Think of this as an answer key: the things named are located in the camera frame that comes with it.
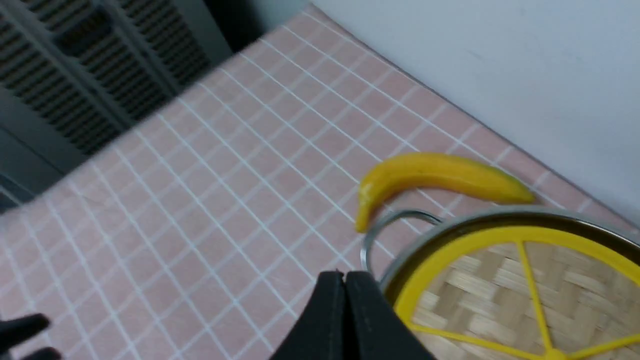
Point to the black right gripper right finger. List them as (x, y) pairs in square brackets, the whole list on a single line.
[(373, 331)]

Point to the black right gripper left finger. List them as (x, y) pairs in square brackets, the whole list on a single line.
[(318, 333)]

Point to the yellow woven steamer lid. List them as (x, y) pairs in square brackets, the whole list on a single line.
[(523, 293)]

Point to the pink checkered tablecloth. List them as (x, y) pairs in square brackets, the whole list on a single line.
[(200, 233)]

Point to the yellow plastic banana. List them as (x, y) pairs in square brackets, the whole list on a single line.
[(413, 170)]

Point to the grey slatted cabinet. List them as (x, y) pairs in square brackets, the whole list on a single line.
[(76, 74)]

